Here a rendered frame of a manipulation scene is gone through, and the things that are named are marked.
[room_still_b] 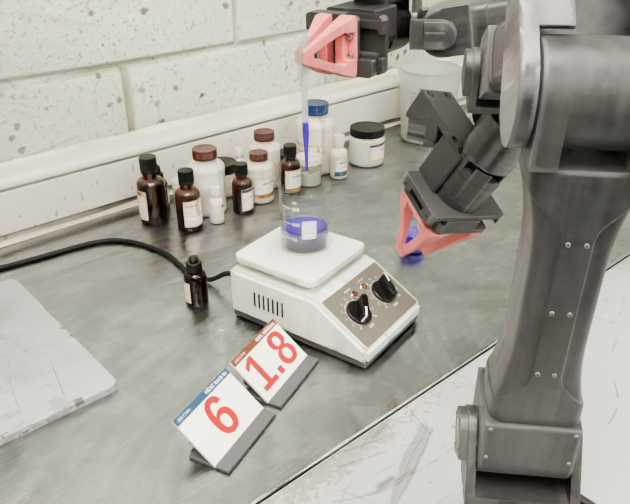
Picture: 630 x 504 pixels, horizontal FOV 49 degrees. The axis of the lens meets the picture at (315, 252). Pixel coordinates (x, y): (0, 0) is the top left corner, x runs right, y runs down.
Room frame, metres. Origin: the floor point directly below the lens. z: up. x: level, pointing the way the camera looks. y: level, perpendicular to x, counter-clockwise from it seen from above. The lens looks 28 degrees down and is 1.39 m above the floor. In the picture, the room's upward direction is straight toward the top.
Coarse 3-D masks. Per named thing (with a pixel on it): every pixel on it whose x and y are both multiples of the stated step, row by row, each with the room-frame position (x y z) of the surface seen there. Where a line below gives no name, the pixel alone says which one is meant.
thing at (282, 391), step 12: (276, 324) 0.66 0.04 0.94; (288, 336) 0.65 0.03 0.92; (300, 348) 0.64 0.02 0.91; (300, 360) 0.63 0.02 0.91; (312, 360) 0.63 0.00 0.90; (240, 372) 0.57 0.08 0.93; (288, 372) 0.61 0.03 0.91; (300, 372) 0.61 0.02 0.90; (252, 384) 0.57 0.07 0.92; (276, 384) 0.58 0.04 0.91; (288, 384) 0.59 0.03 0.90; (264, 396) 0.56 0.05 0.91; (276, 396) 0.57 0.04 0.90; (288, 396) 0.57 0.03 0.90
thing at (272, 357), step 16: (272, 336) 0.64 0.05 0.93; (256, 352) 0.61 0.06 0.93; (272, 352) 0.62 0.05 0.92; (288, 352) 0.63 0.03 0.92; (240, 368) 0.58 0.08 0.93; (256, 368) 0.59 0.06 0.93; (272, 368) 0.60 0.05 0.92; (288, 368) 0.61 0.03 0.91; (256, 384) 0.57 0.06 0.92; (272, 384) 0.58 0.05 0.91
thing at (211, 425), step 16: (224, 384) 0.55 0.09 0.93; (208, 400) 0.53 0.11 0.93; (224, 400) 0.54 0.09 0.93; (240, 400) 0.55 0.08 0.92; (192, 416) 0.50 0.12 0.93; (208, 416) 0.51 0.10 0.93; (224, 416) 0.52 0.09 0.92; (240, 416) 0.53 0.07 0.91; (192, 432) 0.49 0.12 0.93; (208, 432) 0.50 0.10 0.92; (224, 432) 0.51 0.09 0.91; (208, 448) 0.48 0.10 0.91
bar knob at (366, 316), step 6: (354, 300) 0.67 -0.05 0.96; (360, 300) 0.66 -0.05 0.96; (366, 300) 0.66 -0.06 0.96; (348, 306) 0.66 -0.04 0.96; (354, 306) 0.66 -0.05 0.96; (360, 306) 0.66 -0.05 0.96; (366, 306) 0.65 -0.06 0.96; (348, 312) 0.65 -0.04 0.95; (354, 312) 0.66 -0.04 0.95; (360, 312) 0.65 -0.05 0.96; (366, 312) 0.65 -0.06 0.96; (354, 318) 0.65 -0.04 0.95; (360, 318) 0.65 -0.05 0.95; (366, 318) 0.65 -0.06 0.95
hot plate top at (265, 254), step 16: (256, 240) 0.77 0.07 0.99; (272, 240) 0.77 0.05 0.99; (336, 240) 0.77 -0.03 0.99; (352, 240) 0.77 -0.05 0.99; (240, 256) 0.72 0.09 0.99; (256, 256) 0.72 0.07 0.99; (272, 256) 0.72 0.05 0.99; (288, 256) 0.72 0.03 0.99; (320, 256) 0.72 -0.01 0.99; (336, 256) 0.72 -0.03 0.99; (352, 256) 0.73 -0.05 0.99; (272, 272) 0.69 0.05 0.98; (288, 272) 0.69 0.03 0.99; (304, 272) 0.69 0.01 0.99; (320, 272) 0.69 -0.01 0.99
